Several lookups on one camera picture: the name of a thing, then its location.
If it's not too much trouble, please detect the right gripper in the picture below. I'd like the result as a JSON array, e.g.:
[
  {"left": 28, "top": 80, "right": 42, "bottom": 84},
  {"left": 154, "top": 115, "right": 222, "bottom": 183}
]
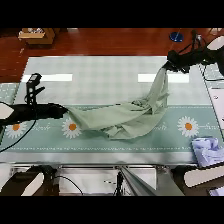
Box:
[{"left": 163, "top": 49, "right": 192, "bottom": 74}]

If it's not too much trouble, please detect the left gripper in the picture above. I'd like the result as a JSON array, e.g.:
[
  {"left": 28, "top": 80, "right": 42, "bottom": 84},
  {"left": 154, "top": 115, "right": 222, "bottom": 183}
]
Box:
[{"left": 36, "top": 102, "right": 70, "bottom": 121}]

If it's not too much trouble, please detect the pale green shirt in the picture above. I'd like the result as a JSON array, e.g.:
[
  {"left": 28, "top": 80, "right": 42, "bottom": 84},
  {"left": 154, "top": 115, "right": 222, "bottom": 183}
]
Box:
[{"left": 64, "top": 67, "right": 172, "bottom": 141}]

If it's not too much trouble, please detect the blue round object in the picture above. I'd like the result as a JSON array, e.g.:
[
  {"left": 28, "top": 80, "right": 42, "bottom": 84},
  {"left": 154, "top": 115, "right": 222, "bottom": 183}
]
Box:
[{"left": 168, "top": 31, "right": 185, "bottom": 43}]

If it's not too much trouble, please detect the cardboard box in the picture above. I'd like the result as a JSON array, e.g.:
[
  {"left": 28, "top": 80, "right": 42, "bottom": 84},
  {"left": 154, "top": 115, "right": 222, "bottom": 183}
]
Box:
[{"left": 17, "top": 27, "right": 56, "bottom": 46}]

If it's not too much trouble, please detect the light blue garment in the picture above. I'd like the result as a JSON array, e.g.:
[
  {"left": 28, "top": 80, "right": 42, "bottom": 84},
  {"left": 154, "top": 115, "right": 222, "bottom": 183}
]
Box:
[{"left": 191, "top": 135, "right": 224, "bottom": 168}]

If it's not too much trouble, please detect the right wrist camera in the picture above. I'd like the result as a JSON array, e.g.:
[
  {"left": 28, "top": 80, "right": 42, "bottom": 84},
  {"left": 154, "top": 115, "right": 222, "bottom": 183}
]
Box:
[{"left": 189, "top": 29, "right": 205, "bottom": 52}]

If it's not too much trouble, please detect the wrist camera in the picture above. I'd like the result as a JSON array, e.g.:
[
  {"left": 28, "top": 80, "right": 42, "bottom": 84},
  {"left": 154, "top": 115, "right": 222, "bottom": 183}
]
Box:
[
  {"left": 189, "top": 29, "right": 205, "bottom": 52},
  {"left": 25, "top": 72, "right": 46, "bottom": 106}
]

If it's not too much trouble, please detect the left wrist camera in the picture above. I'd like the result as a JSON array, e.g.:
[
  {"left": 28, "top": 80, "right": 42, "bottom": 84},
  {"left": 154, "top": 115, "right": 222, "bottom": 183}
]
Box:
[{"left": 25, "top": 72, "right": 46, "bottom": 106}]

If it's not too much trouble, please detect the black cable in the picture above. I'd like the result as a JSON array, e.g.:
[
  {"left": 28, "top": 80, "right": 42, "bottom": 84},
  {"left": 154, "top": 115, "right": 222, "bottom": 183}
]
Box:
[
  {"left": 0, "top": 114, "right": 38, "bottom": 154},
  {"left": 54, "top": 174, "right": 85, "bottom": 196}
]

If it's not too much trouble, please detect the silver frame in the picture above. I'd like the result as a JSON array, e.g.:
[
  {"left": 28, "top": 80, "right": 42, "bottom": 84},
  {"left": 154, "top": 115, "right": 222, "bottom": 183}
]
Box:
[{"left": 0, "top": 162, "right": 224, "bottom": 197}]

